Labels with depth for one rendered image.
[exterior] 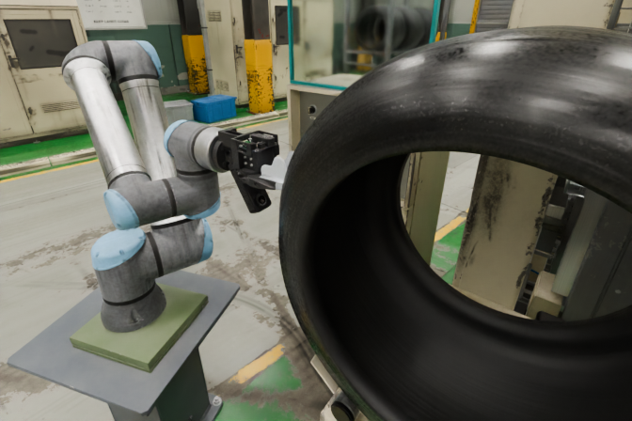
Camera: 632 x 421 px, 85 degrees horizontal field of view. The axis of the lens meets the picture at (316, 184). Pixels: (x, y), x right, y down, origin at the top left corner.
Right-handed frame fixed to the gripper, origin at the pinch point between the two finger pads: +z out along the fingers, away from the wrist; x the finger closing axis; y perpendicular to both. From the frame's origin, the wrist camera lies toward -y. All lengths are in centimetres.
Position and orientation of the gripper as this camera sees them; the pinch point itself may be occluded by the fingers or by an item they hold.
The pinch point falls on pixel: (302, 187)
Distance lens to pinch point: 61.3
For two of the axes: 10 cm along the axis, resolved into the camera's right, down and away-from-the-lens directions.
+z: 8.0, 2.6, -5.5
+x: 6.1, -3.4, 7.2
